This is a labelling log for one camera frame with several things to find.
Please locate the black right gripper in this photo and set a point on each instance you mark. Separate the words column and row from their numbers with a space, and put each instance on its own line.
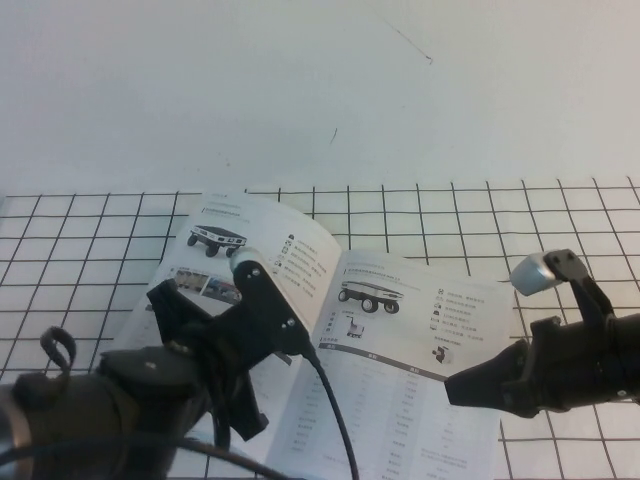
column 570, row 365

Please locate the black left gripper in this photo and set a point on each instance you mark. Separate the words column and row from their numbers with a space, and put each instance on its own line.
column 220, row 347

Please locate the white printed brochure book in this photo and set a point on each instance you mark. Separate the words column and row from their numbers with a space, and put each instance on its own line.
column 380, row 350

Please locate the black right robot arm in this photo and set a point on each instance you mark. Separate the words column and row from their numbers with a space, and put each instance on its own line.
column 631, row 350

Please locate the white mat with black grid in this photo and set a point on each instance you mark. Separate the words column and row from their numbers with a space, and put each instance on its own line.
column 550, row 225

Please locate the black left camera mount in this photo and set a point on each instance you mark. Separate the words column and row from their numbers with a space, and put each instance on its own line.
column 265, row 310

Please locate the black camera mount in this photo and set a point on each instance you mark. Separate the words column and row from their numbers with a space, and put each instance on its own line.
column 265, row 310
column 590, row 300

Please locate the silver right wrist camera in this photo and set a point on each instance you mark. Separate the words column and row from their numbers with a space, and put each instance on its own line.
column 532, row 275

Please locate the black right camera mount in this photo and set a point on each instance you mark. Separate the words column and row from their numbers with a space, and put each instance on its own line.
column 590, row 300

